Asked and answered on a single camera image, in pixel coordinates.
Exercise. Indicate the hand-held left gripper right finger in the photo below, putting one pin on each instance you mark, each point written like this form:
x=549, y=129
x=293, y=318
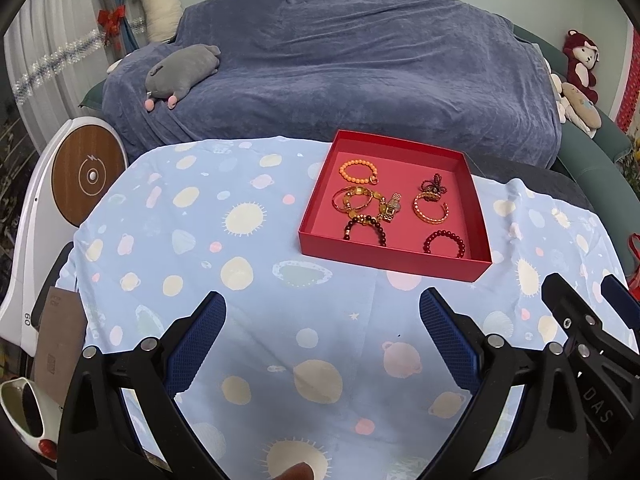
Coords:
x=447, y=340

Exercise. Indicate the red bow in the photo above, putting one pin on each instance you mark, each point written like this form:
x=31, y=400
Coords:
x=112, y=17

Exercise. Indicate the light blue dotted tablecloth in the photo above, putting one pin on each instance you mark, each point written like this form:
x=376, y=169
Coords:
x=250, y=260

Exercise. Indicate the white sheer curtain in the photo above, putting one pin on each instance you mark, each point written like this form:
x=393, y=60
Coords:
x=55, y=15

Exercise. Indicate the green sofa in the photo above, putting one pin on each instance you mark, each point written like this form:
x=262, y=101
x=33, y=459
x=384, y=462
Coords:
x=595, y=160

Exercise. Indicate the grey plush animal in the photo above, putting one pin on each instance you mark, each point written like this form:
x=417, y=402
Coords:
x=185, y=67

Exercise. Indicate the beige round plush toy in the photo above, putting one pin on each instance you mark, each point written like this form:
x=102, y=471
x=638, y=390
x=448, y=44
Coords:
x=582, y=110

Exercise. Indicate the person's left hand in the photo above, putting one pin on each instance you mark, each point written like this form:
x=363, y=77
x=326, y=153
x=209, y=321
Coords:
x=295, y=472

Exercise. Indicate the gold wristwatch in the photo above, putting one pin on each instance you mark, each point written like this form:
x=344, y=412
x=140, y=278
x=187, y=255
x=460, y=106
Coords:
x=392, y=205

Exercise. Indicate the small white plush toy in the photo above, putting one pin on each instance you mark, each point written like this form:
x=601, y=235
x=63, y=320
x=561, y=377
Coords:
x=556, y=87

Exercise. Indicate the red shallow box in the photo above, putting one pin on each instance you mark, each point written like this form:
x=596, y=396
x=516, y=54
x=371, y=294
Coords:
x=400, y=175

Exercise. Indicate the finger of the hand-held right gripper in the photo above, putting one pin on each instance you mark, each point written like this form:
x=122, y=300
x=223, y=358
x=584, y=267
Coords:
x=622, y=297
x=570, y=305

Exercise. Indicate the white device with wooden disc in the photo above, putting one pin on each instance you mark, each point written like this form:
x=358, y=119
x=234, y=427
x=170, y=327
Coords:
x=90, y=175

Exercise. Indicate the white long plush animal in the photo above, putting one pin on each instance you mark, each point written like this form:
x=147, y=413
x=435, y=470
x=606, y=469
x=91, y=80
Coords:
x=160, y=10

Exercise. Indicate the silver tinsel garland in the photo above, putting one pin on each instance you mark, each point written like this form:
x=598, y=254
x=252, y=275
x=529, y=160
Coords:
x=55, y=57

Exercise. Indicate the red bag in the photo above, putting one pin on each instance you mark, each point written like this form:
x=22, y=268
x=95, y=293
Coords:
x=635, y=260

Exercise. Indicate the brown cardboard piece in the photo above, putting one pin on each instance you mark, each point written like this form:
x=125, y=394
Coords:
x=60, y=340

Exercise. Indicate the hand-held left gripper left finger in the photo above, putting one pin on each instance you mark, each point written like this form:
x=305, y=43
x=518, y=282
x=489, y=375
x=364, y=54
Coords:
x=200, y=345

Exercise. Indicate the blue covered sofa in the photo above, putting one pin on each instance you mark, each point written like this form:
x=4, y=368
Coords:
x=350, y=60

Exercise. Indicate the red monkey plush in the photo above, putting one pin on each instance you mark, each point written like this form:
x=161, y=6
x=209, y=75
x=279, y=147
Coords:
x=580, y=75

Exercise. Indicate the yellow flowers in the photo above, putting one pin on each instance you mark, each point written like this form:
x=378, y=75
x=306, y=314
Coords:
x=634, y=155

